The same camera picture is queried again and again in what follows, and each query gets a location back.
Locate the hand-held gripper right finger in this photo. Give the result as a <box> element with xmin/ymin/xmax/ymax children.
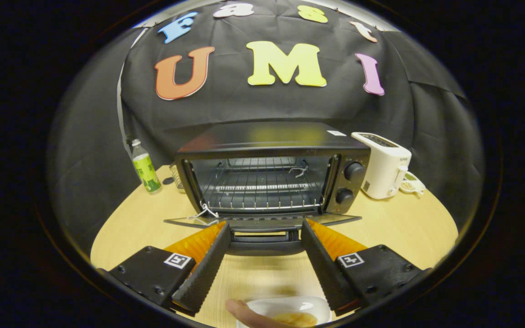
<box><xmin>301</xmin><ymin>219</ymin><xmax>432</xmax><ymax>315</ymax></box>

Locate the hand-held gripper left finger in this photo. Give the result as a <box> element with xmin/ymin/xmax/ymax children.
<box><xmin>108</xmin><ymin>222</ymin><xmax>232</xmax><ymax>317</ymax></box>

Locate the golden bread bun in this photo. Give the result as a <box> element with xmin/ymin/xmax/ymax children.
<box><xmin>272</xmin><ymin>312</ymin><xmax>318</xmax><ymax>328</ymax></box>

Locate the black toaster oven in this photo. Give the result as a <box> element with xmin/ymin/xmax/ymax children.
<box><xmin>164</xmin><ymin>121</ymin><xmax>371</xmax><ymax>256</ymax></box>

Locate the white slot toaster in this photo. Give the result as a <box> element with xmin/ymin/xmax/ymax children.
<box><xmin>351</xmin><ymin>132</ymin><xmax>412</xmax><ymax>200</ymax></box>

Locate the white plate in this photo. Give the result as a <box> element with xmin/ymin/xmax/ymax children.
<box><xmin>237</xmin><ymin>296</ymin><xmax>332</xmax><ymax>328</ymax></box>

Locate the green label plastic bottle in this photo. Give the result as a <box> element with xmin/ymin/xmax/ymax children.
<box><xmin>131</xmin><ymin>139</ymin><xmax>162</xmax><ymax>194</ymax></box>

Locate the white divided snack dish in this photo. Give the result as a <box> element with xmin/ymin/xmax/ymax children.
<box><xmin>399</xmin><ymin>172</ymin><xmax>426</xmax><ymax>195</ymax></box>

